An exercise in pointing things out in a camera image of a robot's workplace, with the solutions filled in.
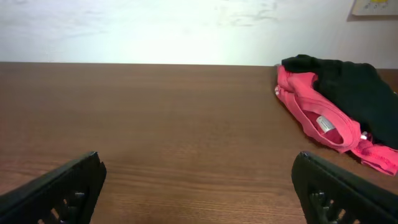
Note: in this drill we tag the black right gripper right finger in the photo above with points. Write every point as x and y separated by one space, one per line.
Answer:
330 194

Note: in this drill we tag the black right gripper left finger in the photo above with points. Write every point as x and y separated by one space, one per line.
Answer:
67 194

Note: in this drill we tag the black t-shirt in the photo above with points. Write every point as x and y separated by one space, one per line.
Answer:
358 91

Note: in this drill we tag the red RAM t-shirt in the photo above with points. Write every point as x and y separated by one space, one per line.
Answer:
327 124

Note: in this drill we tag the paper sheet on wall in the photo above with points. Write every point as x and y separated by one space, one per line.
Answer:
374 8

